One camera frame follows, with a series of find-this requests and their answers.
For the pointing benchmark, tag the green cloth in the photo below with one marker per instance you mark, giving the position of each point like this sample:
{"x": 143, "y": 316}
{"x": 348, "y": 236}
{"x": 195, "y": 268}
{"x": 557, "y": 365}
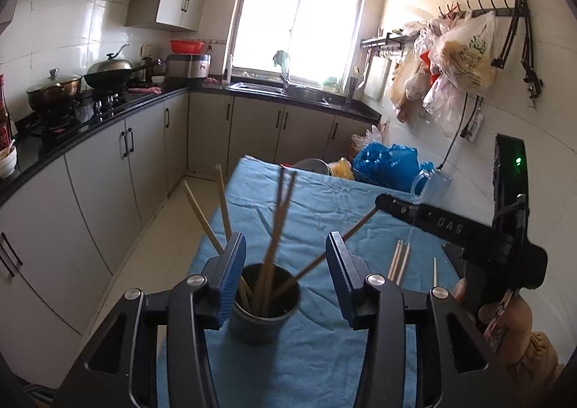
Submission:
{"x": 280, "y": 58}

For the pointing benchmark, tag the dark chopstick cup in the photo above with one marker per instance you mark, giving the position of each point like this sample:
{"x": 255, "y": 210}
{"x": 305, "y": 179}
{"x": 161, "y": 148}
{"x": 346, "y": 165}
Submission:
{"x": 351, "y": 90}

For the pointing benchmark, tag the clear glass beer mug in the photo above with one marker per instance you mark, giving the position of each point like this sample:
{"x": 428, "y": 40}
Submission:
{"x": 430, "y": 187}

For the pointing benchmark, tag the blue table cloth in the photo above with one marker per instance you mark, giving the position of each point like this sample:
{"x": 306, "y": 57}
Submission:
{"x": 306, "y": 358}

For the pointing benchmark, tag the blue plastic bag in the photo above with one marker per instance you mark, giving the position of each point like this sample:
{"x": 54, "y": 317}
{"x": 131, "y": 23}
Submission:
{"x": 387, "y": 164}

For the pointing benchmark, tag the white hanging plastic bag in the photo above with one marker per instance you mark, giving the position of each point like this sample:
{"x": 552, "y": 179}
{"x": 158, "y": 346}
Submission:
{"x": 466, "y": 54}

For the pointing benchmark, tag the silver rice cooker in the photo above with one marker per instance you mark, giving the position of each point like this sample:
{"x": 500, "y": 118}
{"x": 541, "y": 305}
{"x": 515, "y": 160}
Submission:
{"x": 189, "y": 67}

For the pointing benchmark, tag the dark sauce bottle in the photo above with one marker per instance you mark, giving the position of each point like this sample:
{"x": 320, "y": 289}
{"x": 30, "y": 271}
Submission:
{"x": 4, "y": 115}

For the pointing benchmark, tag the steel kettle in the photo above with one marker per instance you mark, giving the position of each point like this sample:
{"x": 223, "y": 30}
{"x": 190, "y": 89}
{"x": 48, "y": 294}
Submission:
{"x": 146, "y": 67}

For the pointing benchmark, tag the black wall rack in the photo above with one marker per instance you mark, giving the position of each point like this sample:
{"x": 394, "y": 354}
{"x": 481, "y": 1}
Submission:
{"x": 387, "y": 40}

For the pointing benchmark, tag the metal bowl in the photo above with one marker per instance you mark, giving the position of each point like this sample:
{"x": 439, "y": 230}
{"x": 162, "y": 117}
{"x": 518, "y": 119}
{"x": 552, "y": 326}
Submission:
{"x": 311, "y": 166}

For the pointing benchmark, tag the red plastic basin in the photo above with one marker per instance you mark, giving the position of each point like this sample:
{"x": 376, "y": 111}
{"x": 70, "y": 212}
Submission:
{"x": 186, "y": 46}

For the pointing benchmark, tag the white bowl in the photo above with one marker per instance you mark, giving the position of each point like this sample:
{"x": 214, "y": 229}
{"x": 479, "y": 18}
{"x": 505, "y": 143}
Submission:
{"x": 6, "y": 162}

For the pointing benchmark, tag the black kitchen countertop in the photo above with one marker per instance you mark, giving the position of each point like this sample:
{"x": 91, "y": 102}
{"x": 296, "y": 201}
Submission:
{"x": 72, "y": 135}

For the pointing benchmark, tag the black wok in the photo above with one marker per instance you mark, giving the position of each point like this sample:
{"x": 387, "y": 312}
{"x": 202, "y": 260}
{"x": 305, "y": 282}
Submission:
{"x": 108, "y": 79}

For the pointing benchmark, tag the white wall cabinet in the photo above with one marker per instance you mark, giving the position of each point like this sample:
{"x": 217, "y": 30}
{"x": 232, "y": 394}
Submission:
{"x": 180, "y": 6}

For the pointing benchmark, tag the pink cloth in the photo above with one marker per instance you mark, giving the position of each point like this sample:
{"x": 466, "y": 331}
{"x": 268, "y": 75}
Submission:
{"x": 144, "y": 90}

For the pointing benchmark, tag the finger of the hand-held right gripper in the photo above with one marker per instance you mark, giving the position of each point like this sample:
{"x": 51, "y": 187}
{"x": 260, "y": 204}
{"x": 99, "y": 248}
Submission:
{"x": 428, "y": 218}

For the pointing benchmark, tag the black hook rail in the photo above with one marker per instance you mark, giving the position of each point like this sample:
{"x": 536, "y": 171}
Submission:
{"x": 482, "y": 10}

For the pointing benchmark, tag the steel kitchen sink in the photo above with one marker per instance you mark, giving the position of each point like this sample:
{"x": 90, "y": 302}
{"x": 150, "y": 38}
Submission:
{"x": 257, "y": 88}

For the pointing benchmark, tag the person's right hand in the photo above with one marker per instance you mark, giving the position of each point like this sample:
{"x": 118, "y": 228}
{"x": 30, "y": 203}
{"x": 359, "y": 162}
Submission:
{"x": 518, "y": 327}

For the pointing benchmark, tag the dark cooking pot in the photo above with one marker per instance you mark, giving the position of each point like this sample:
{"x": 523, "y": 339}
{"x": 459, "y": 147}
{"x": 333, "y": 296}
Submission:
{"x": 54, "y": 94}

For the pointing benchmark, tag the dark grey utensil holder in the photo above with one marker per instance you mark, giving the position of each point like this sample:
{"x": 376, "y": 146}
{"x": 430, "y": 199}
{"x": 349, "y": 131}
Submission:
{"x": 261, "y": 327}

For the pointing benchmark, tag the yellow plastic bag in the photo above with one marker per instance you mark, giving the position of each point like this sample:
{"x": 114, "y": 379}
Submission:
{"x": 342, "y": 169}

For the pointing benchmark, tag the dark tapered wooden chopstick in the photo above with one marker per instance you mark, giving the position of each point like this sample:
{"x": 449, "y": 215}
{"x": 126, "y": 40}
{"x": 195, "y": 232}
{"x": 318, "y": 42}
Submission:
{"x": 311, "y": 266}

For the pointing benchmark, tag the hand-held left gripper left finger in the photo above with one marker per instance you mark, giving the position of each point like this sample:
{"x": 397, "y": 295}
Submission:
{"x": 232, "y": 275}

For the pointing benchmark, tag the steel faucet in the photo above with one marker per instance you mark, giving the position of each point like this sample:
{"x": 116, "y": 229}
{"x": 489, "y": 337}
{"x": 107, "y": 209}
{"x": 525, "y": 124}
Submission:
{"x": 284, "y": 79}

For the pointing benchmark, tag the white wall socket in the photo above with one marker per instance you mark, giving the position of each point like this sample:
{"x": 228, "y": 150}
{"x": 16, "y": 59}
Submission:
{"x": 473, "y": 124}

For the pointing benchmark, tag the kitchen window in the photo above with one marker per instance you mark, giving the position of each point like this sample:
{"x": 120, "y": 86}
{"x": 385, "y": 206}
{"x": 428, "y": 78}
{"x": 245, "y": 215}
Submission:
{"x": 297, "y": 20}

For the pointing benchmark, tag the clear hanging plastic bag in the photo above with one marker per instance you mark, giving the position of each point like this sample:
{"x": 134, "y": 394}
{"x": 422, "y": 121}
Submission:
{"x": 444, "y": 106}
{"x": 405, "y": 83}

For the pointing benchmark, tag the black gas stove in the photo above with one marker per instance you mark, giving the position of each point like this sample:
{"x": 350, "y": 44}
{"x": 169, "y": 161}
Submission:
{"x": 90, "y": 108}

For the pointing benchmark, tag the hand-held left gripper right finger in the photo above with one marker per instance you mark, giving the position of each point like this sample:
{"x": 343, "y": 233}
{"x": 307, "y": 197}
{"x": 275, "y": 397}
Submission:
{"x": 339, "y": 281}

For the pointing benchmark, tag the white cutting board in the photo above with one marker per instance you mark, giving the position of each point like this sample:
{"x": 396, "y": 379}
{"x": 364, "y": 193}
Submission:
{"x": 376, "y": 79}

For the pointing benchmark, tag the white kitchen base cabinets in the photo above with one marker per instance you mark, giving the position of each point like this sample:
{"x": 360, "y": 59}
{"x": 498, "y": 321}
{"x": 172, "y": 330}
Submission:
{"x": 103, "y": 173}

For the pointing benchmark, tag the steel wok lid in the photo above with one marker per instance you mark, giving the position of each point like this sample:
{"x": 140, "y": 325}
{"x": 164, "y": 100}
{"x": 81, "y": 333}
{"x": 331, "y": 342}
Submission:
{"x": 108, "y": 63}

